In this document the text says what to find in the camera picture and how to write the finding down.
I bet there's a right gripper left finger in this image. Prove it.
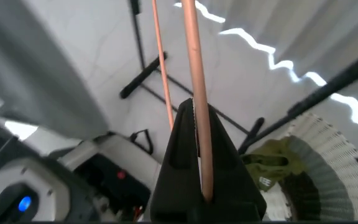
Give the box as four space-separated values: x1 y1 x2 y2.
150 98 205 222

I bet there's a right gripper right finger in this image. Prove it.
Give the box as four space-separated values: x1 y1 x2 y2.
203 103 267 222

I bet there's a pink clothes hanger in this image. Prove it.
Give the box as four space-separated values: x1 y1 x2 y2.
151 0 214 203

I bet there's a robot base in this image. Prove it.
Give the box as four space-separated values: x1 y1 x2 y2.
0 113 162 222

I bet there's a white laundry basket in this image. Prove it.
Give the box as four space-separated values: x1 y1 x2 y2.
259 111 358 222

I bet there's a black clothes rack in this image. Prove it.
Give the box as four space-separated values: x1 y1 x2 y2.
119 0 358 156

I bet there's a green printed garment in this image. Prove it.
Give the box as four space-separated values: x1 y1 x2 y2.
241 136 307 192

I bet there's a white curtain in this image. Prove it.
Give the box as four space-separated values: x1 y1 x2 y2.
194 0 358 121

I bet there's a black cable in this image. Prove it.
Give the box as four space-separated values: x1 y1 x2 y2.
129 128 154 156

